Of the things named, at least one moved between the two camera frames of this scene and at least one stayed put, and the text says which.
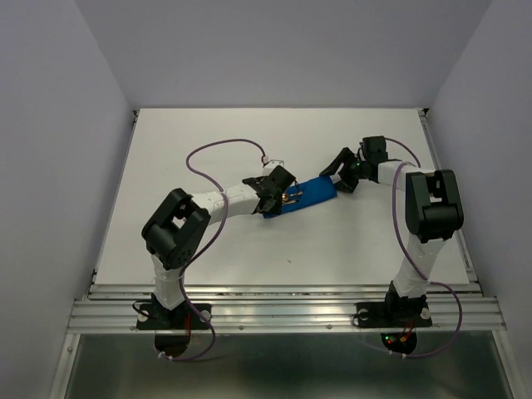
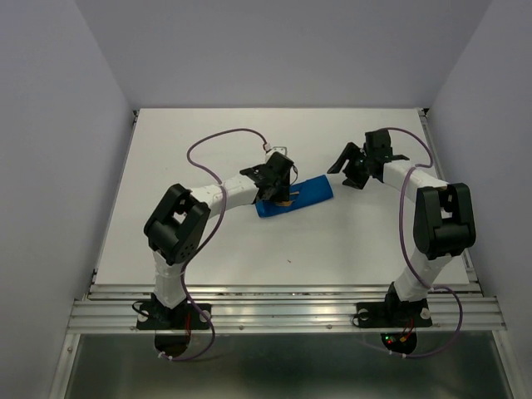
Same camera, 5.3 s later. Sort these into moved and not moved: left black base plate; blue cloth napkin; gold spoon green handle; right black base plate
Moved: gold spoon green handle
Not moved: left black base plate; blue cloth napkin; right black base plate
